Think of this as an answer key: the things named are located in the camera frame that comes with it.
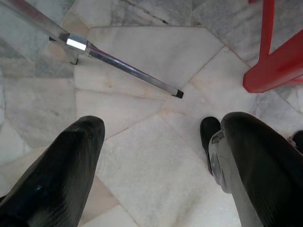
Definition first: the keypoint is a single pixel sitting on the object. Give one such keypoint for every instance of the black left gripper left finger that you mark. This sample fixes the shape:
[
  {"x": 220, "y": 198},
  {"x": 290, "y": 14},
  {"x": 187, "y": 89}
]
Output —
[{"x": 59, "y": 177}]

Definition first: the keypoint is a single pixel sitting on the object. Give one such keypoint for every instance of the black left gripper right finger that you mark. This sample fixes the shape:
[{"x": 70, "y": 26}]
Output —
[{"x": 272, "y": 177}]

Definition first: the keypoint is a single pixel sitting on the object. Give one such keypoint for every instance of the black robot right foot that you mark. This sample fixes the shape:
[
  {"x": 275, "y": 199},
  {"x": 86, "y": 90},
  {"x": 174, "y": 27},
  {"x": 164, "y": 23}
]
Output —
[{"x": 298, "y": 142}]

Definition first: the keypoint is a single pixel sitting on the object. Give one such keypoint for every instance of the black robot foot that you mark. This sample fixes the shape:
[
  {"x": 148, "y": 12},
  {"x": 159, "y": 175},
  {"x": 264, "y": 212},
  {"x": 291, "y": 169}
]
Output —
[
  {"x": 209, "y": 130},
  {"x": 298, "y": 142}
]

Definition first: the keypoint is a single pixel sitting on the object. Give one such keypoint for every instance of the silver robot left leg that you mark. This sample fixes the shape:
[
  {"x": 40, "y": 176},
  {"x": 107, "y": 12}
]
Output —
[{"x": 227, "y": 170}]

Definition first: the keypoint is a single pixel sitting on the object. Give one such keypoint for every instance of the black robot left foot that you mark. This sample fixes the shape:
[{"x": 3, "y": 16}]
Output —
[{"x": 209, "y": 130}]

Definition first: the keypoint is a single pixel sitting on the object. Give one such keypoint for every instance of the red plastic stool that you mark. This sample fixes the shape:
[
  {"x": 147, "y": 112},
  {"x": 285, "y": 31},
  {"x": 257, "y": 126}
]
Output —
[{"x": 279, "y": 71}]

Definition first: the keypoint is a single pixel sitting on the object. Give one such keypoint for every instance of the silver metal clothes rack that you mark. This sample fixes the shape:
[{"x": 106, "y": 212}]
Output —
[{"x": 132, "y": 68}]

